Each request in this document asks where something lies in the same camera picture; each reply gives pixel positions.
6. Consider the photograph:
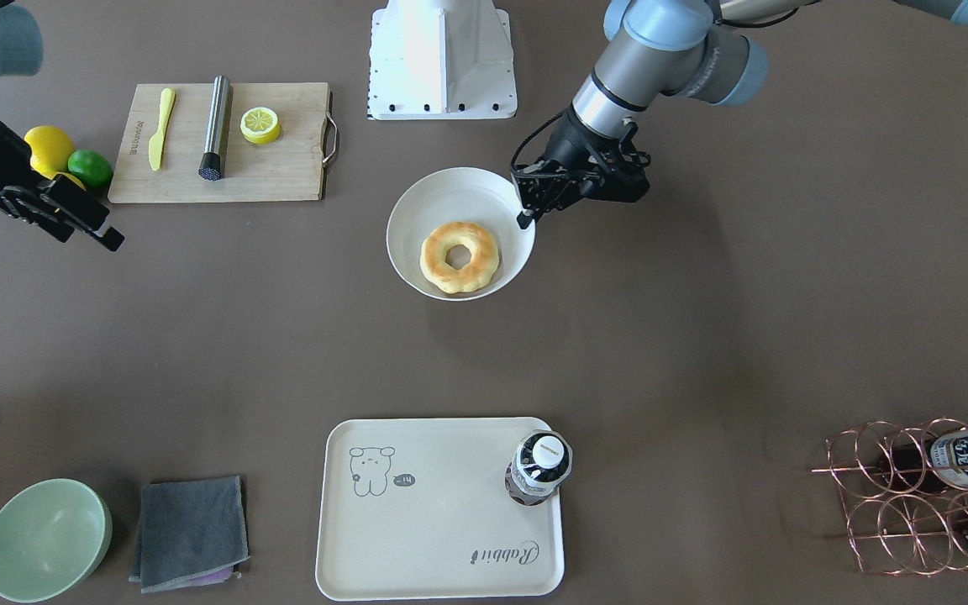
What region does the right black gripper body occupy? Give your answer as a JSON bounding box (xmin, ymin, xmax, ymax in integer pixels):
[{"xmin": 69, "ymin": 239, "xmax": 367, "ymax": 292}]
[{"xmin": 0, "ymin": 177, "xmax": 110, "ymax": 244}]

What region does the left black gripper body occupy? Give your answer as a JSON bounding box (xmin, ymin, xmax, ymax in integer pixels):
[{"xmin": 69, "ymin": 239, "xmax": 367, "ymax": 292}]
[{"xmin": 511, "ymin": 107, "xmax": 650, "ymax": 211}]

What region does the white plate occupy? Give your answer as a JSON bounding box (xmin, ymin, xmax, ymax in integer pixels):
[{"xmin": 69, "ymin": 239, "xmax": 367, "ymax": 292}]
[{"xmin": 387, "ymin": 167, "xmax": 535, "ymax": 300}]

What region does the glazed donut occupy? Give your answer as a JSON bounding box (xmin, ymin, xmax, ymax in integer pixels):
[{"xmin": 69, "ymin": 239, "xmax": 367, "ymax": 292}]
[{"xmin": 419, "ymin": 221, "xmax": 501, "ymax": 294}]

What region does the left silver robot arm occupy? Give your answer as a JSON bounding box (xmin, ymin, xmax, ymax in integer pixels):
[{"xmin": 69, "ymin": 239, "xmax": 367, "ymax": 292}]
[{"xmin": 508, "ymin": 1, "xmax": 809, "ymax": 229}]

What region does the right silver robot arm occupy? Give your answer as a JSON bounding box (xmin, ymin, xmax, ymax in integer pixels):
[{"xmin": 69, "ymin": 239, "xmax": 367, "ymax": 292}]
[{"xmin": 0, "ymin": 1, "xmax": 124, "ymax": 251}]

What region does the dark drink bottle on tray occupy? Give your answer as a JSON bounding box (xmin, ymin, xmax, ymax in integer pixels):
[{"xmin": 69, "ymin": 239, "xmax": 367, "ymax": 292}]
[{"xmin": 504, "ymin": 430, "xmax": 573, "ymax": 507}]

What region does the cream rabbit tray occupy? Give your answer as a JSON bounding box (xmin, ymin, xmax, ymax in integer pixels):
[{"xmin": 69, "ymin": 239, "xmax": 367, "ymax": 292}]
[{"xmin": 315, "ymin": 417, "xmax": 566, "ymax": 602}]

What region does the green lime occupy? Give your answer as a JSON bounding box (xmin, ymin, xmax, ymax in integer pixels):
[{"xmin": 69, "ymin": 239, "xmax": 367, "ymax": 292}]
[{"xmin": 66, "ymin": 149, "xmax": 114, "ymax": 189}]

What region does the whole yellow lemon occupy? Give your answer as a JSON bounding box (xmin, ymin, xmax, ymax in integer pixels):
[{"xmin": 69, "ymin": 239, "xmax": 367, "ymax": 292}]
[{"xmin": 23, "ymin": 125, "xmax": 76, "ymax": 180}]

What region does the yellow plastic knife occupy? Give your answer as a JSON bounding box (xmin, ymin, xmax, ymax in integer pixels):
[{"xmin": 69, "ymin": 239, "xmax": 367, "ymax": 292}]
[{"xmin": 147, "ymin": 87, "xmax": 176, "ymax": 171}]

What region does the steel muddler black tip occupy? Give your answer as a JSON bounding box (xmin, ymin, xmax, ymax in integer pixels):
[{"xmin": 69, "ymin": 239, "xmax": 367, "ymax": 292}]
[{"xmin": 198, "ymin": 74, "xmax": 232, "ymax": 182}]

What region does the wooden cutting board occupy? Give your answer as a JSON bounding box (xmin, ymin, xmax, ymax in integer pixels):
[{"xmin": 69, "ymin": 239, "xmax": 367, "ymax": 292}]
[{"xmin": 108, "ymin": 82, "xmax": 338, "ymax": 204}]

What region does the half lemon slice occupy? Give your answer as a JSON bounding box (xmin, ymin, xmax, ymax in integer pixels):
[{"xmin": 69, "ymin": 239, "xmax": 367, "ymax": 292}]
[{"xmin": 239, "ymin": 107, "xmax": 281, "ymax": 145}]

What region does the grey folded cloth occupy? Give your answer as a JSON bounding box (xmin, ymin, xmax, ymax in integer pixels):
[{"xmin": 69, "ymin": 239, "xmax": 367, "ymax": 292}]
[{"xmin": 129, "ymin": 476, "xmax": 250, "ymax": 593}]

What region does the green bowl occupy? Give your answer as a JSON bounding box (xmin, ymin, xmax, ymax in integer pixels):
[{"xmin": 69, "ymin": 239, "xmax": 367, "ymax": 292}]
[{"xmin": 0, "ymin": 478, "xmax": 113, "ymax": 604}]

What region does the bottle in rack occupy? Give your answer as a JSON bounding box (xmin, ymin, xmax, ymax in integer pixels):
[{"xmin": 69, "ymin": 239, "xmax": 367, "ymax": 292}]
[{"xmin": 876, "ymin": 429, "xmax": 968, "ymax": 495}]

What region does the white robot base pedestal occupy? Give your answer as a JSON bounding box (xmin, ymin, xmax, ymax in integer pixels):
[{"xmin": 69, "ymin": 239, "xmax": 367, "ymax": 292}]
[{"xmin": 366, "ymin": 1, "xmax": 518, "ymax": 120}]

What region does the copper wire bottle rack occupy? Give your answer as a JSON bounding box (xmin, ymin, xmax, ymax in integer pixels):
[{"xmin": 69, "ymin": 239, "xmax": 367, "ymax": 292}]
[{"xmin": 815, "ymin": 417, "xmax": 968, "ymax": 576}]

